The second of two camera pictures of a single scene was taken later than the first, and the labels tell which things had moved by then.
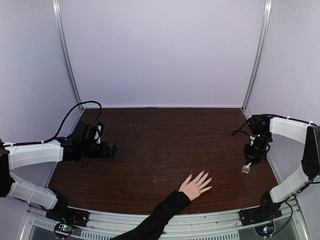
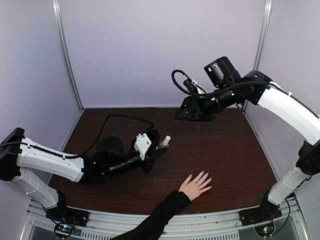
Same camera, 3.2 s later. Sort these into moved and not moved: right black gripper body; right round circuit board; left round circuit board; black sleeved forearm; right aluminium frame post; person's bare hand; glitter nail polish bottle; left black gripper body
Moved: glitter nail polish bottle; right black gripper body; left black gripper body
Not moved: person's bare hand; right aluminium frame post; left round circuit board; right round circuit board; black sleeved forearm
